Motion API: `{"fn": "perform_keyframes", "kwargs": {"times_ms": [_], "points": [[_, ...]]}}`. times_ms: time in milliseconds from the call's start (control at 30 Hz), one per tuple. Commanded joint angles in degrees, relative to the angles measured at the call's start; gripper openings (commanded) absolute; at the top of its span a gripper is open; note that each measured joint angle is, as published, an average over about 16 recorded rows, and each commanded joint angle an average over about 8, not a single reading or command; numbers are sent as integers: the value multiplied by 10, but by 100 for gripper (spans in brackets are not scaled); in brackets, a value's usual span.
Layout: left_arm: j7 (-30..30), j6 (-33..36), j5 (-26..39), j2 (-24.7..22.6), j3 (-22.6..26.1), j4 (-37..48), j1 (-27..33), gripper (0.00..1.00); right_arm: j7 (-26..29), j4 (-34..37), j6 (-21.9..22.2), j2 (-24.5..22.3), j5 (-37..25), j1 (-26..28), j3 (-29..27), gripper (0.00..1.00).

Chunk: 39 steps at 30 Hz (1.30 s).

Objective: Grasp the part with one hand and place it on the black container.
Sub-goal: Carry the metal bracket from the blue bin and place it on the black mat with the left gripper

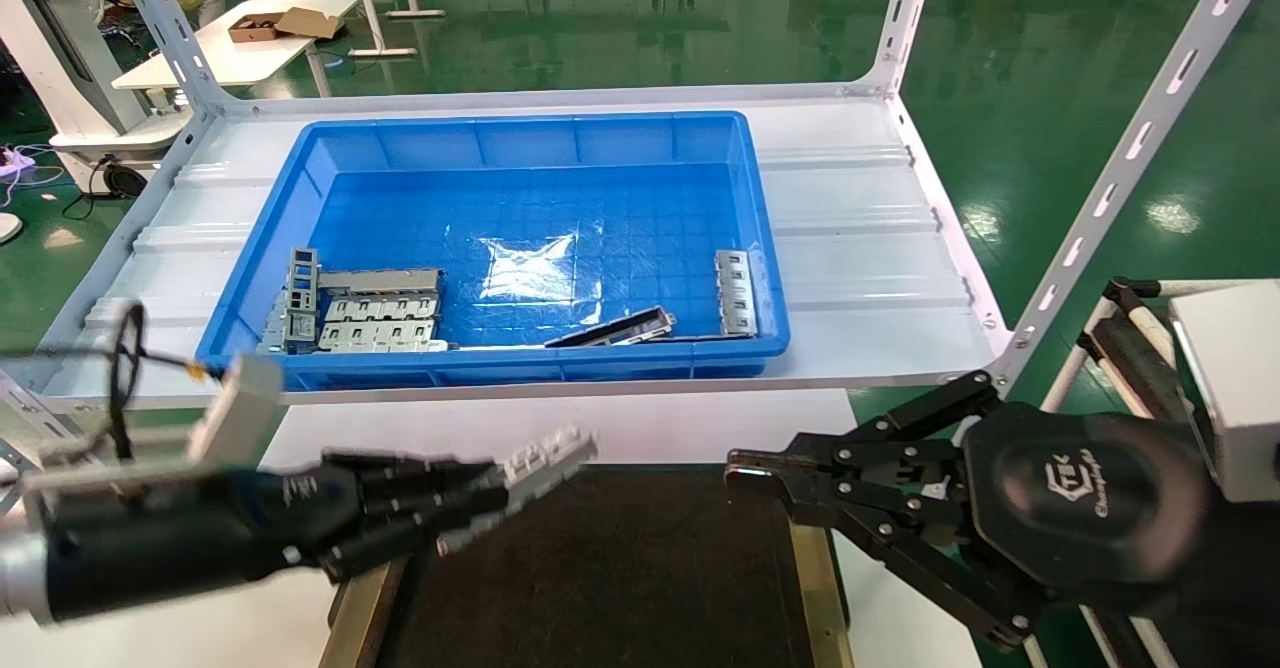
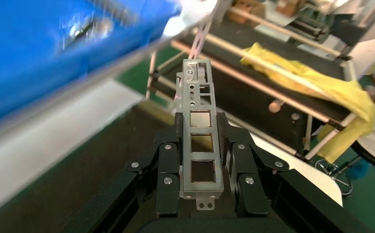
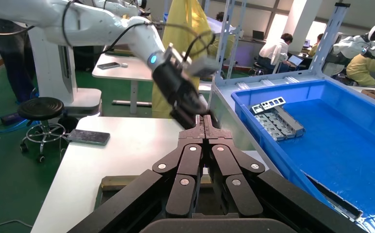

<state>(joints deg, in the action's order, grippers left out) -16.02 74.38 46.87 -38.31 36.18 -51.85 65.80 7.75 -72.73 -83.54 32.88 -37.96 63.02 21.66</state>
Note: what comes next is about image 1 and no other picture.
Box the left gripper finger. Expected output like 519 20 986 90
325 493 513 582
325 452 507 505

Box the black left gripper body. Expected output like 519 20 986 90
45 461 363 626

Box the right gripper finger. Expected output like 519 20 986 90
725 370 1002 497
783 496 1049 654

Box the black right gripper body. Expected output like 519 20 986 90
960 401 1213 601

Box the silver metal bracket part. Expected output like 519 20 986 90
318 268 444 298
713 250 758 338
283 246 320 351
322 294 442 323
437 426 600 556
318 319 449 354
256 292 291 355

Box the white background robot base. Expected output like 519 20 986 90
0 0 193 199

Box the black flat container tray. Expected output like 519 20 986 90
318 462 853 668

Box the dark long metal part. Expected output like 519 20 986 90
544 307 677 350

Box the clear plastic film sheet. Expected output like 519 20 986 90
477 234 603 305

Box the blue plastic bin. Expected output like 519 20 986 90
194 111 791 392

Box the white metal shelf rack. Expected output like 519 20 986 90
0 0 1273 494

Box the white table with cardboard box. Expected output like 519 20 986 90
110 0 359 91

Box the brown cardboard box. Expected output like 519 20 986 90
227 7 345 45

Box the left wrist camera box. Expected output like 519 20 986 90
188 352 288 471

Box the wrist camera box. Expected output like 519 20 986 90
188 352 288 471
1168 281 1280 505

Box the black and white cart frame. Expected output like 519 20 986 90
1075 276 1216 427

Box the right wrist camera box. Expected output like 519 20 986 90
1168 281 1280 505

